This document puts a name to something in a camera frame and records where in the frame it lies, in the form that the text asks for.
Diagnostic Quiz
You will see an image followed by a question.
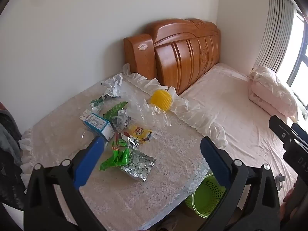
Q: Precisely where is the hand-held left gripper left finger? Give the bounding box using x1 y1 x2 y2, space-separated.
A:
23 136 109 231

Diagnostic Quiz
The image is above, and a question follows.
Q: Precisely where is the green white wrapper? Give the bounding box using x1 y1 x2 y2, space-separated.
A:
90 95 106 113

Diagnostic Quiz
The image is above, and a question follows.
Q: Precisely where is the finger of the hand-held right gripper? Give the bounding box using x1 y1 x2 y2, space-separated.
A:
269 115 297 150
291 123 308 146

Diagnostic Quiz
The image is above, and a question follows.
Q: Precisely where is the grey pleated curtain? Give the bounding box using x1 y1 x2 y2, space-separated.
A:
255 0 295 74

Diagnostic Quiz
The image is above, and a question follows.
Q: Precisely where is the yellow cartoon packet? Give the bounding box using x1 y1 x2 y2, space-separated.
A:
124 124 153 145

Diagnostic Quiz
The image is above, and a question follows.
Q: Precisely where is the crumpled silver wrapper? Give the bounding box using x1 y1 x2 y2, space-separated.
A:
101 73 124 99

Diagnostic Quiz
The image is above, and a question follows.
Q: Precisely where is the green red foil wrapper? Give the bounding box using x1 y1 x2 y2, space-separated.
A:
111 132 140 152

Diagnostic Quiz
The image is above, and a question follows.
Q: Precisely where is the green plastic waste basket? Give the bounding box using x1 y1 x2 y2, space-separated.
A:
185 170 228 219

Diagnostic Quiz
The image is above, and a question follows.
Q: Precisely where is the blue white carton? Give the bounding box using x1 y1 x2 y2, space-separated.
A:
79 109 115 142

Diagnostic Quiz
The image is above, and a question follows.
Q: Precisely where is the crumpled printed paper wrapper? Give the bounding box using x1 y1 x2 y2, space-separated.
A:
111 109 132 131

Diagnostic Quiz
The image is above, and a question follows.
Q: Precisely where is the dark cloth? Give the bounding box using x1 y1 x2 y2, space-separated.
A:
0 101 29 210

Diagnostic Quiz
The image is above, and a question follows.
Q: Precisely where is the folded pink quilt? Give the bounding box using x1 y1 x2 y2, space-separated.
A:
248 65 299 118

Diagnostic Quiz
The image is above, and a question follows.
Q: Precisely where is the green leaf print wrapper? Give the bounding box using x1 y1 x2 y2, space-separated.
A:
103 101 128 120

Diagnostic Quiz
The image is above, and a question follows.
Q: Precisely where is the green silver foil snack bag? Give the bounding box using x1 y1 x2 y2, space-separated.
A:
100 148 157 183

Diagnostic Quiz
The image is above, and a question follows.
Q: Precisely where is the small metal object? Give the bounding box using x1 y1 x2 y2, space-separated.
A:
275 174 285 192

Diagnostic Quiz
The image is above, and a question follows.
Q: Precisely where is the clear plastic bag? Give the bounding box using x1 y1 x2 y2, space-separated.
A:
119 80 172 128

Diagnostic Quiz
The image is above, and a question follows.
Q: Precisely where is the yellow ribbed plastic ball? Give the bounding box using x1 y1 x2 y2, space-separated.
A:
150 90 173 112

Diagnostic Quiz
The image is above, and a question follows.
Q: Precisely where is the person's right hand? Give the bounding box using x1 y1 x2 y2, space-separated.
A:
280 183 299 222

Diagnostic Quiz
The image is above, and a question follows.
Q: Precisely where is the carved wooden headboard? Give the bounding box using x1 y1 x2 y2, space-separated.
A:
123 18 221 95

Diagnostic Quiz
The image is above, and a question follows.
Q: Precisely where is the bed with pink sheet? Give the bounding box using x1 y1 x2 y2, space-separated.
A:
179 63 304 198

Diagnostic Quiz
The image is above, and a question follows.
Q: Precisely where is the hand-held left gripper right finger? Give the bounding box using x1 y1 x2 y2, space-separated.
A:
200 137 281 231

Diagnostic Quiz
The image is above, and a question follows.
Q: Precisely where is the dark framed window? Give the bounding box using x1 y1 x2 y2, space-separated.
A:
277 8 308 116

